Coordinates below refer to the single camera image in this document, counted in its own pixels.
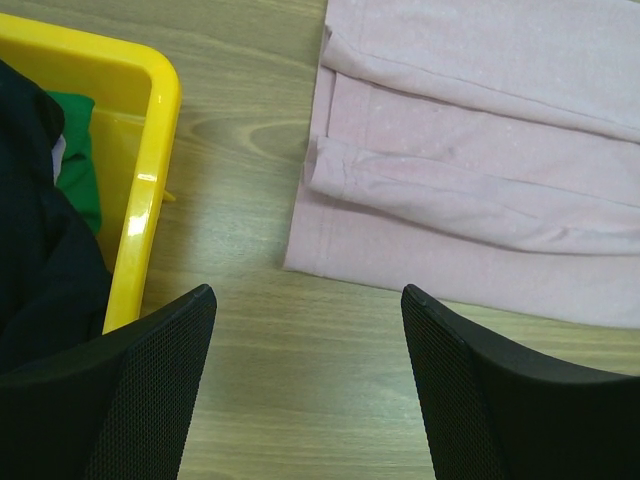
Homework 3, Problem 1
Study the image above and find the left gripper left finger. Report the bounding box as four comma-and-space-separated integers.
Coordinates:
1, 284, 217, 479

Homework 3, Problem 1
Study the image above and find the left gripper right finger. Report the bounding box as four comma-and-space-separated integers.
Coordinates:
401, 285, 639, 479

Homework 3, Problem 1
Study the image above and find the pink printed t-shirt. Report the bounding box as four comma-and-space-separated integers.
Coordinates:
284, 1, 639, 328

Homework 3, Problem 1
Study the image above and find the black t-shirt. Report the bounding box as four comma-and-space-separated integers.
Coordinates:
1, 64, 111, 372

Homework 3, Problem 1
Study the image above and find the green garment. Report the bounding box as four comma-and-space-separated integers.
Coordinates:
48, 91, 102, 235

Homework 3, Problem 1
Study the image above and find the lavender garment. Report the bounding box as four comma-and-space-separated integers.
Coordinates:
51, 135, 66, 183

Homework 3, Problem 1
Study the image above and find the yellow plastic bin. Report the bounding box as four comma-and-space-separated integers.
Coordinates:
1, 14, 181, 332

